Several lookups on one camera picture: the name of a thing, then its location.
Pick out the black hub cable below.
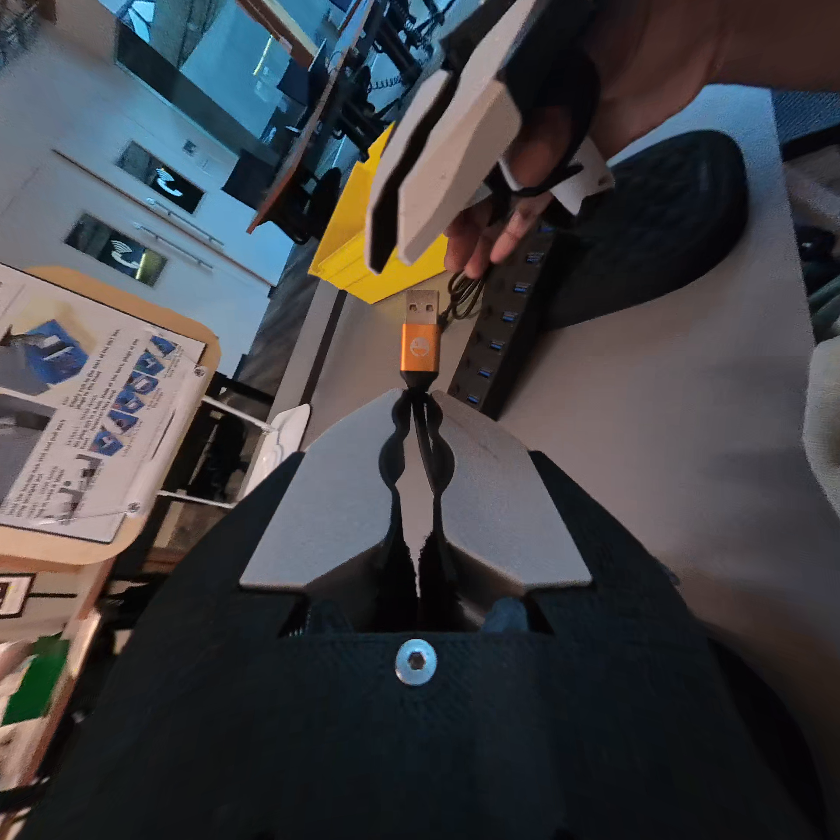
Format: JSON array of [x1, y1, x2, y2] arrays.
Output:
[[438, 269, 490, 329]]

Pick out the black usb hub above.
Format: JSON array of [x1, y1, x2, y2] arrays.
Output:
[[446, 220, 559, 421]]

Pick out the instruction poster on board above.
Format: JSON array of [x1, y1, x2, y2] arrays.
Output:
[[0, 266, 221, 568]]

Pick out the yellow plastic bin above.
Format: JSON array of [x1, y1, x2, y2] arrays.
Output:
[[307, 121, 454, 305]]

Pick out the green box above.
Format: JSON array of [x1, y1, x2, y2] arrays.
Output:
[[0, 633, 73, 726]]

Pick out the orange plug usb cable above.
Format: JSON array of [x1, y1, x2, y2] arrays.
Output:
[[397, 289, 442, 496]]

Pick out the metal door handle bar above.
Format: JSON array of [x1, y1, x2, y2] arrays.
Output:
[[144, 196, 225, 249], [133, 223, 215, 271]]

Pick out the pale cloth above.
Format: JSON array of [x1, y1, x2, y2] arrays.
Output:
[[802, 341, 840, 519]]

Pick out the printed instruction poster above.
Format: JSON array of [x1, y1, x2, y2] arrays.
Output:
[[0, 262, 207, 546]]

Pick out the white plastic object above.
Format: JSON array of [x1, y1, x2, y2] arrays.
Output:
[[239, 403, 312, 500]]

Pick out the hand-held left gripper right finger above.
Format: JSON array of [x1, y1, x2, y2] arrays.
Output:
[[419, 391, 593, 634]]

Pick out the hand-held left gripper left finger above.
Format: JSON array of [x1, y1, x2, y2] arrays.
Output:
[[239, 387, 421, 634]]

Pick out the person's right forearm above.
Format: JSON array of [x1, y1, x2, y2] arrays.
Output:
[[712, 0, 840, 94]]

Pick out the person's right hand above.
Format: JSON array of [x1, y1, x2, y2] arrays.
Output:
[[443, 0, 729, 280]]

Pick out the black round pad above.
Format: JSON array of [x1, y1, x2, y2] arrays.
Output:
[[541, 130, 749, 330]]

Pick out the wooden desk with black frame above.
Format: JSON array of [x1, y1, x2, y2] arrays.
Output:
[[246, 0, 408, 244]]

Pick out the dark phone icon wall sign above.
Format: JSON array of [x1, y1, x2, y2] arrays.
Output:
[[63, 212, 168, 287], [115, 140, 206, 215]]

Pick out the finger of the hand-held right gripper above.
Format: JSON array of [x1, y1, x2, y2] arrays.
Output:
[[364, 67, 462, 277], [396, 0, 552, 266]]

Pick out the black framed sign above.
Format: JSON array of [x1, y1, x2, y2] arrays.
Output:
[[0, 571, 34, 621]]

